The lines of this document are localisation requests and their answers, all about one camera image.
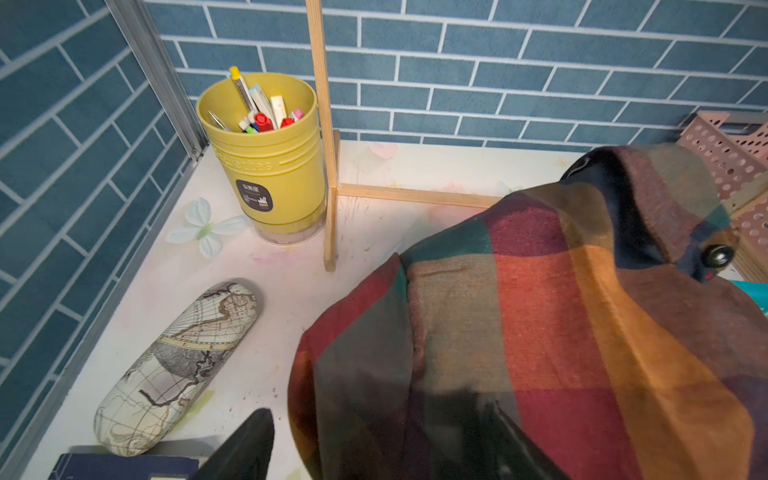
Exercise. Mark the wooden clothes rack frame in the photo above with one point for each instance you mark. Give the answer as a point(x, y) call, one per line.
point(331, 145)

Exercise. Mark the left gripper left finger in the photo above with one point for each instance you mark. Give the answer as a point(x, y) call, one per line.
point(246, 454)

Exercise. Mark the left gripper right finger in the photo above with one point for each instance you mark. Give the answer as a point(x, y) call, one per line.
point(509, 453)

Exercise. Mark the plaid long-sleeve shirt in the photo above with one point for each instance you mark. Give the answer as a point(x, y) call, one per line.
point(590, 310)

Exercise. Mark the dark blue book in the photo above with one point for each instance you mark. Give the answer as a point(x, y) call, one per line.
point(111, 467)

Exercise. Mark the white artificial flower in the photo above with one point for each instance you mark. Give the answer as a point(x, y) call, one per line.
point(200, 228)

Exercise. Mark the teal plastic basket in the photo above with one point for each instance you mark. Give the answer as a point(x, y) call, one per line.
point(758, 292)

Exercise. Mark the map print glasses case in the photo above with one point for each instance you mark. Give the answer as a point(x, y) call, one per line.
point(160, 387)

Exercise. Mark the pink plastic basket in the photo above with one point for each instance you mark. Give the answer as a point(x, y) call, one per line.
point(734, 147)

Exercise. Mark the yellow cup with pens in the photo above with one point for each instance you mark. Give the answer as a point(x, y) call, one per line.
point(278, 176)

